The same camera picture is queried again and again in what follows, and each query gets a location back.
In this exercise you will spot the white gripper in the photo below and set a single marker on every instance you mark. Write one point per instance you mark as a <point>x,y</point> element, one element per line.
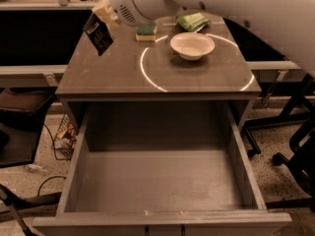
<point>120,1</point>

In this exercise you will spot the black rxbar chocolate wrapper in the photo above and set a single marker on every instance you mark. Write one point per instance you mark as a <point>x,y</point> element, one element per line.
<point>98,33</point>

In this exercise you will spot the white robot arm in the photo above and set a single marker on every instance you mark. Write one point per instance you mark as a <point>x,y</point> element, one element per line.
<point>286,25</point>

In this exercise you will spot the grey open top drawer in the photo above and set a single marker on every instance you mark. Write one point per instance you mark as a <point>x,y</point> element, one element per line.
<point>161,169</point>

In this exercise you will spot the green and yellow sponge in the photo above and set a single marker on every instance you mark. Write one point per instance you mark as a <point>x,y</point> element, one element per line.
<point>146,32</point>

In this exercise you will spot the grey cabinet counter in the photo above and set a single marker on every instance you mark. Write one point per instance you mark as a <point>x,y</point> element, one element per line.
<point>135,70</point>

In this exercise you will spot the green chip bag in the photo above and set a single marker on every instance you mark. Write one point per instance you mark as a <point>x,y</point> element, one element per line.
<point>193,22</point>

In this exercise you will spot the white ceramic bowl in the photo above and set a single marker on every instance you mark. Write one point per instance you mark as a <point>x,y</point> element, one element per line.
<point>192,46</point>

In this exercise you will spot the black office chair left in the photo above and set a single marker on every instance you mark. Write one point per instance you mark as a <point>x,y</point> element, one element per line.
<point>22,115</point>

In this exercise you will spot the wire basket with items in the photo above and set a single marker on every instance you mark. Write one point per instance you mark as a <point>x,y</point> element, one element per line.
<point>65,139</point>

